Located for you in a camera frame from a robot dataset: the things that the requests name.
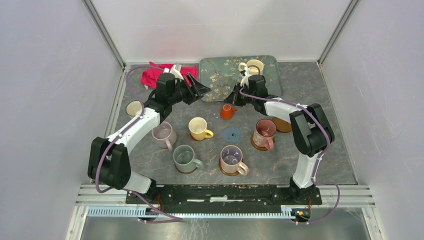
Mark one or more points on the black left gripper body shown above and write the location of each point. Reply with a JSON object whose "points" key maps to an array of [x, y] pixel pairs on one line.
{"points": [[182, 93]]}

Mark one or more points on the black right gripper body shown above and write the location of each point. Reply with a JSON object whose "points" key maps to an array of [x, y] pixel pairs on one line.
{"points": [[249, 99]]}

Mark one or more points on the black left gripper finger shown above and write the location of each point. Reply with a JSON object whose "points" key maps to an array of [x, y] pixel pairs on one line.
{"points": [[199, 92], [192, 82]]}

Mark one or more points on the small orange cup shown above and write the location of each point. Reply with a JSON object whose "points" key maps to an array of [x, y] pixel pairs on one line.
{"points": [[227, 112]]}

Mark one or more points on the green floral serving tray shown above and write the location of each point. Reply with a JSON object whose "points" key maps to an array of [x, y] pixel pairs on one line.
{"points": [[221, 74]]}

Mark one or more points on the yellow ceramic mug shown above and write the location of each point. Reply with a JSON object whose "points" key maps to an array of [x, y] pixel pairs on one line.
{"points": [[198, 128]]}

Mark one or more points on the blue round coaster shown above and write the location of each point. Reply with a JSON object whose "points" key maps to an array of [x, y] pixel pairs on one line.
{"points": [[232, 134]]}

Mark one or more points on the white mug black handle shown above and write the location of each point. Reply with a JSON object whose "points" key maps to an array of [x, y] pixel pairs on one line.
{"points": [[133, 108]]}

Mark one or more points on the pink floral patterned mug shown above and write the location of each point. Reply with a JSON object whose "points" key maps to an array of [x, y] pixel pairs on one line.
{"points": [[264, 134]]}

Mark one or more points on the lilac ceramic mug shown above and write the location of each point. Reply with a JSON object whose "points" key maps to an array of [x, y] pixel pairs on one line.
{"points": [[164, 136]]}

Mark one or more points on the beige pink tall mug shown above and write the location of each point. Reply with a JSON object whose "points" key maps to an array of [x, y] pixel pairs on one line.
{"points": [[231, 158]]}

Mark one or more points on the grey-green ceramic mug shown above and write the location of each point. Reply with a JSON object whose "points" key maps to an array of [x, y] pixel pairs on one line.
{"points": [[185, 158]]}

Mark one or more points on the glossy wooden ridged coaster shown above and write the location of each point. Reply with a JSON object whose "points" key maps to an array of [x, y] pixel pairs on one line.
{"points": [[186, 173]]}

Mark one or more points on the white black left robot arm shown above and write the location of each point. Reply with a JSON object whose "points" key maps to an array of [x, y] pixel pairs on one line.
{"points": [[109, 157]]}

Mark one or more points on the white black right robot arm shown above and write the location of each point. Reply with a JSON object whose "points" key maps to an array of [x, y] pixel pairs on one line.
{"points": [[311, 130]]}

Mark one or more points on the cream yellow mug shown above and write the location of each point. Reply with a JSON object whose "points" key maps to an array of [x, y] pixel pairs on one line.
{"points": [[256, 66]]}

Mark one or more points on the crumpled red cloth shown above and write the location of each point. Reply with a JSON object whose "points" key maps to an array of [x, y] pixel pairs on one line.
{"points": [[150, 76]]}

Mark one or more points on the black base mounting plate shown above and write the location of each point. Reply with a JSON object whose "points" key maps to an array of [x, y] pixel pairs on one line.
{"points": [[231, 199]]}

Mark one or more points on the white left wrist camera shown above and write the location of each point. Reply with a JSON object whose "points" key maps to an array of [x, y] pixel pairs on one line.
{"points": [[175, 70]]}

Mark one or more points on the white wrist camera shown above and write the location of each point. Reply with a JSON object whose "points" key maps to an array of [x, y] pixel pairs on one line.
{"points": [[245, 72], [175, 70]]}

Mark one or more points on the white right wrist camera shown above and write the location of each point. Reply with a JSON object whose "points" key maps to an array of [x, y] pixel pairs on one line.
{"points": [[245, 72]]}

